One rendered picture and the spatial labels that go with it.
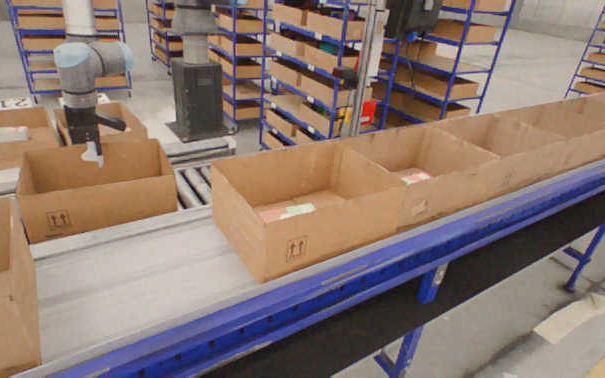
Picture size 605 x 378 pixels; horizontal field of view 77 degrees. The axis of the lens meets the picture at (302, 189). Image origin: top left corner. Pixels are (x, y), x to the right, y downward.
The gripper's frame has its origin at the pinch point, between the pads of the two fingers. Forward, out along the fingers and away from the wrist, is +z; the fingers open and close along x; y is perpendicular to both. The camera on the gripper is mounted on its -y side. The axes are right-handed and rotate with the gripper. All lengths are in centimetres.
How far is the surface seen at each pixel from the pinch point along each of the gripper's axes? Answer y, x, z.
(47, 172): 15.5, -1.6, 2.8
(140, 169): -12.0, 1.0, 5.9
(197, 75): -46, -35, -14
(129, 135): -13.8, -25.2, 6.1
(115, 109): -15, -63, 12
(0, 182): 30.3, -17.1, 13.5
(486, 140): -136, 51, -12
